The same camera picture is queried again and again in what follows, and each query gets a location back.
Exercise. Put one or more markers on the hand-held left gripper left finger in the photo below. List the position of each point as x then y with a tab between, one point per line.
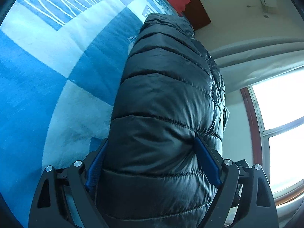
95	168

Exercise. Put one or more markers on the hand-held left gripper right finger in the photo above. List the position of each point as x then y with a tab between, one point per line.
209	161

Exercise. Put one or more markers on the grey curtain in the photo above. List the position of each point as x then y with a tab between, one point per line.
256	61

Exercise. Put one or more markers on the blue patterned bed sheet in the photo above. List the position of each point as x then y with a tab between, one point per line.
61	59

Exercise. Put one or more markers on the black puffer jacket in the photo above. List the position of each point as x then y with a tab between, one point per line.
166	114

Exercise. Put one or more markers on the wooden headboard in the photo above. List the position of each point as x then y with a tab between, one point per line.
197	14

